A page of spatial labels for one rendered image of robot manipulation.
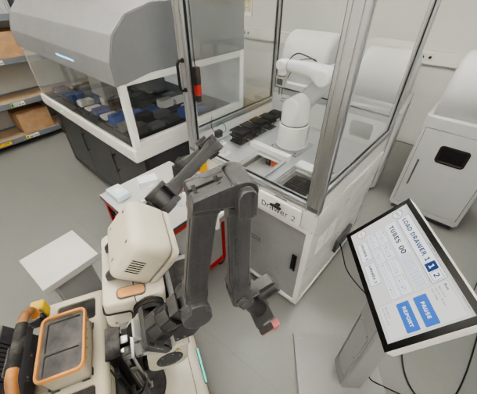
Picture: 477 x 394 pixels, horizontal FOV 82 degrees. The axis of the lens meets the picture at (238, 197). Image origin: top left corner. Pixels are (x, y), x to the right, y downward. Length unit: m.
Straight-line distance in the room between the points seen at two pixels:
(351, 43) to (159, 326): 1.06
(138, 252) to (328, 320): 1.71
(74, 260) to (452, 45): 4.26
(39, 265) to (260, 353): 1.39
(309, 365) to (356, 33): 1.77
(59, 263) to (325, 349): 1.66
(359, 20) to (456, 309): 0.94
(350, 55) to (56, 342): 1.44
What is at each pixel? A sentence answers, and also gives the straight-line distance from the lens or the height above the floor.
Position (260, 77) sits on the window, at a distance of 1.40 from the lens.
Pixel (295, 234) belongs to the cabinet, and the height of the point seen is 0.72.
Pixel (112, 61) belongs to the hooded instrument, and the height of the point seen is 1.51.
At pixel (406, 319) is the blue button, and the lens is 1.13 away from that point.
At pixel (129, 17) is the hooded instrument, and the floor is 1.71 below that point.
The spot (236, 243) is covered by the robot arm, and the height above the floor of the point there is 1.45.
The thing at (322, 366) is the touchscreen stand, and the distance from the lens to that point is 2.06.
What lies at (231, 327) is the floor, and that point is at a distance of 2.13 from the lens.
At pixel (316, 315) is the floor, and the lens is 2.24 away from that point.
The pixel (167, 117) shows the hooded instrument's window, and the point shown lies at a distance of 2.27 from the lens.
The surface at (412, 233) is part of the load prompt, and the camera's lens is 1.24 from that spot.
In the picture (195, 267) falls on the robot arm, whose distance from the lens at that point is 0.64.
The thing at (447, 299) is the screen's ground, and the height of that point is 1.15.
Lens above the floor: 1.92
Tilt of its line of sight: 39 degrees down
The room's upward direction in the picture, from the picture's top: straight up
